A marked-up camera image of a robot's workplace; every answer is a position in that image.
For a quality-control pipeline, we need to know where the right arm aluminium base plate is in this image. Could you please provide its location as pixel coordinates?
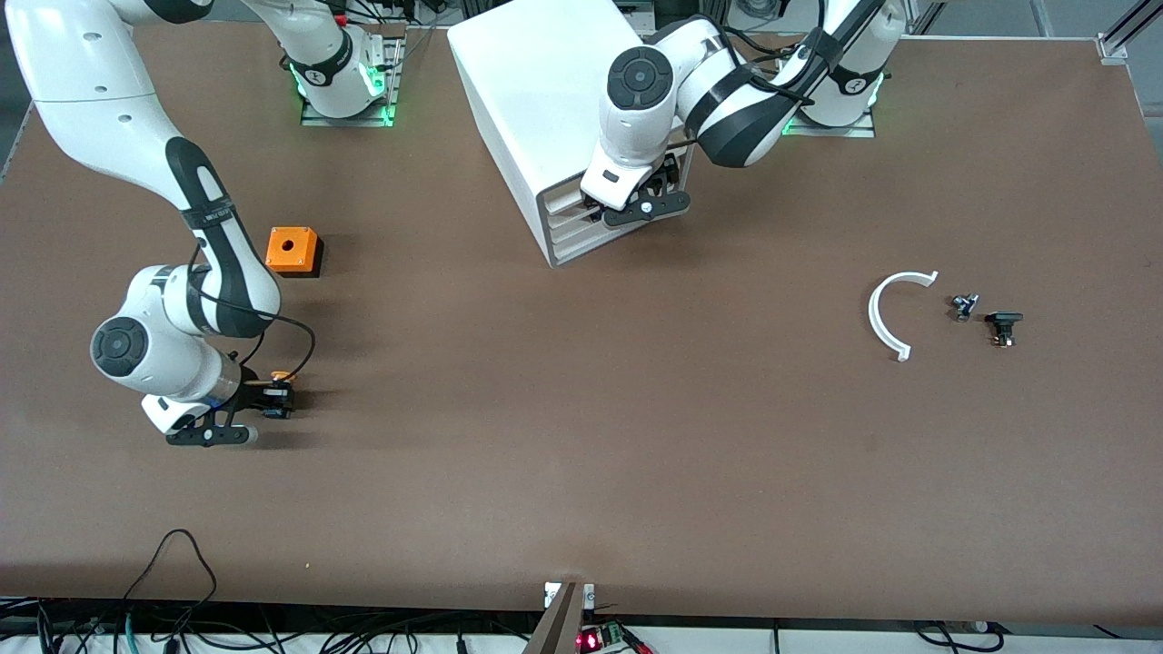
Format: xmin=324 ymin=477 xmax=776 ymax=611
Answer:
xmin=300 ymin=35 xmax=403 ymax=128

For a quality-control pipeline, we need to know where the aluminium frame profile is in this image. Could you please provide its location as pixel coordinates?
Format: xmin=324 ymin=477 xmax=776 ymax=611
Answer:
xmin=1095 ymin=0 xmax=1163 ymax=63

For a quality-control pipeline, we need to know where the white curved plastic arc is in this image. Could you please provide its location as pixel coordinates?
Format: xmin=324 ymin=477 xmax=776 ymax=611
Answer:
xmin=868 ymin=270 xmax=939 ymax=362

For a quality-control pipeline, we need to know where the left arm aluminium base plate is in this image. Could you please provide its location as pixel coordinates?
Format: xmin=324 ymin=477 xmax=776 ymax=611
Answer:
xmin=781 ymin=109 xmax=878 ymax=139

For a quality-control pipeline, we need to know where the small black plastic part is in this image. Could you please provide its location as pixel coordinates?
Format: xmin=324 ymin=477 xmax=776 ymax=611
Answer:
xmin=984 ymin=311 xmax=1025 ymax=350

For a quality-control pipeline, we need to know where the black looped cable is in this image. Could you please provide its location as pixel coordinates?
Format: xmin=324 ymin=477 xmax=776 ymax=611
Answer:
xmin=121 ymin=529 xmax=219 ymax=628

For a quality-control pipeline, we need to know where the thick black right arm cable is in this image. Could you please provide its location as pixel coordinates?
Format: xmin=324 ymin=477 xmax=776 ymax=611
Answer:
xmin=227 ymin=309 xmax=317 ymax=381

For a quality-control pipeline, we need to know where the orange black button box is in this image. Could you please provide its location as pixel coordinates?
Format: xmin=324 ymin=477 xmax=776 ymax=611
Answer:
xmin=264 ymin=226 xmax=324 ymax=279

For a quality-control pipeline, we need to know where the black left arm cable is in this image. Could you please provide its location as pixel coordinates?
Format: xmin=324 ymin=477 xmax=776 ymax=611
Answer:
xmin=668 ymin=0 xmax=890 ymax=146

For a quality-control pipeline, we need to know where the circuit board with red light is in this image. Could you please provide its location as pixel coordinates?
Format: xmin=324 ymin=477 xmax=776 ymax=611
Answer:
xmin=577 ymin=622 xmax=651 ymax=654

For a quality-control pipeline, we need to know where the aluminium camera mast profile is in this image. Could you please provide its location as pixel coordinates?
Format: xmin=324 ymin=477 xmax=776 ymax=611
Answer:
xmin=522 ymin=581 xmax=587 ymax=654

